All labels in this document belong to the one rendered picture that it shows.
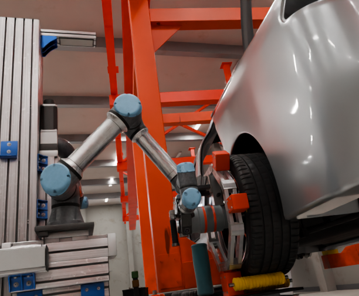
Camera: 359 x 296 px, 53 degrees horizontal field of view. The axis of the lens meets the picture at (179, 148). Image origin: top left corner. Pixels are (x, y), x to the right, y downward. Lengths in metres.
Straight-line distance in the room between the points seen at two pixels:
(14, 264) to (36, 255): 0.07
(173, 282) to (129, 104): 1.22
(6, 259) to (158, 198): 1.24
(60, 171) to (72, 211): 0.20
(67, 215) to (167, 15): 2.12
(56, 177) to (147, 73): 1.55
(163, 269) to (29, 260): 1.11
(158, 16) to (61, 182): 2.07
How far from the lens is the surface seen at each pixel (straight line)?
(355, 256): 5.06
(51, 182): 1.45
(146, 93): 2.71
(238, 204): 1.62
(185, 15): 3.23
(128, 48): 4.00
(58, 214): 1.55
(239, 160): 1.83
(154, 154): 1.61
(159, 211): 2.38
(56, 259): 1.52
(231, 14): 3.34
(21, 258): 1.41
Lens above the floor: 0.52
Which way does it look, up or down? 21 degrees up
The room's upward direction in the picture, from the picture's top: 8 degrees counter-clockwise
